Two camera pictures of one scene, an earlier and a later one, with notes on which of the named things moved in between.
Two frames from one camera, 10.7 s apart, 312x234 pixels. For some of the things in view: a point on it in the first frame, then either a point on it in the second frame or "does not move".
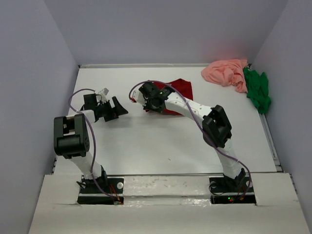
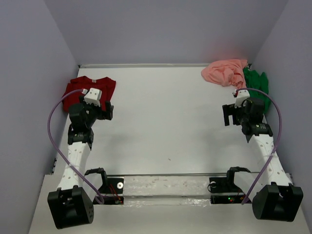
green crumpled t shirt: [258, 88] does not move
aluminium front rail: [169, 174] does not move
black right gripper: [147, 106] -> [230, 109]
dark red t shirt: [183, 87] -> [106, 85]
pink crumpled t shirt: [227, 72] does not move
